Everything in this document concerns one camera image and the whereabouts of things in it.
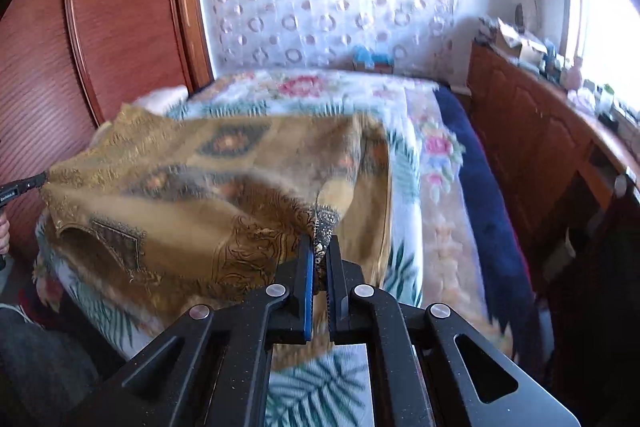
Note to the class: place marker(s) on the purple plastic bag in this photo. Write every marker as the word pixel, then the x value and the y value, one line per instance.
pixel 581 101

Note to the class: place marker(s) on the floral blanket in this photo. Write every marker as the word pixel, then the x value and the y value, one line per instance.
pixel 300 87

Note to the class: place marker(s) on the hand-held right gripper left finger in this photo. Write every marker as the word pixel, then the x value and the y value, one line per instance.
pixel 310 287

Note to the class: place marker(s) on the person's leg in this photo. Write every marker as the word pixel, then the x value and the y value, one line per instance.
pixel 40 367

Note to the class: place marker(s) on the cream folded cloth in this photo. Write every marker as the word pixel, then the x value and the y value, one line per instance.
pixel 162 99

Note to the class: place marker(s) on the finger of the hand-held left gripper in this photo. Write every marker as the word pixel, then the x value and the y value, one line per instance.
pixel 30 182

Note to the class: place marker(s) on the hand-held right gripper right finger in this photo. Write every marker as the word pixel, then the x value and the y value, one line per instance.
pixel 340 302

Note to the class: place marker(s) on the palm leaf printed sheet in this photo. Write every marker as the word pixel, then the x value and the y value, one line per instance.
pixel 320 392

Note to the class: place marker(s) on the wooden-framed window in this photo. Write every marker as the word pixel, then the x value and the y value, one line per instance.
pixel 600 17

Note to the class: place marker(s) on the golden patterned garment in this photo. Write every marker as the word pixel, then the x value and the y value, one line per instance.
pixel 200 187

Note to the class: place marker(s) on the brown wooden wardrobe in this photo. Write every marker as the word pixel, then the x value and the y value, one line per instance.
pixel 75 32

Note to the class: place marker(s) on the open cardboard box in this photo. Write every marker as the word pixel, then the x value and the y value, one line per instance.
pixel 520 47

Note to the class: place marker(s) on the person's left hand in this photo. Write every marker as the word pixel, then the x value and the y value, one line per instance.
pixel 4 234

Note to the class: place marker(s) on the long wooden cabinet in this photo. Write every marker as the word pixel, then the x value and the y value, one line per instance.
pixel 525 132

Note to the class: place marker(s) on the cardboard box by wall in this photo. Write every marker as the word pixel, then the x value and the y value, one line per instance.
pixel 375 69

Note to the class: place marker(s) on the green-capped bottle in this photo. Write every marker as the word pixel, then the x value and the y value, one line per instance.
pixel 607 99

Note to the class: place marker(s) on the pink vase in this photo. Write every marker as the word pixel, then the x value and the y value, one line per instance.
pixel 572 74

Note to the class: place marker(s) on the navy blue bed sheet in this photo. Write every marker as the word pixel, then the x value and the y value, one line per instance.
pixel 490 207

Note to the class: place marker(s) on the black chair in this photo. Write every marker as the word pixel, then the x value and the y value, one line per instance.
pixel 600 307

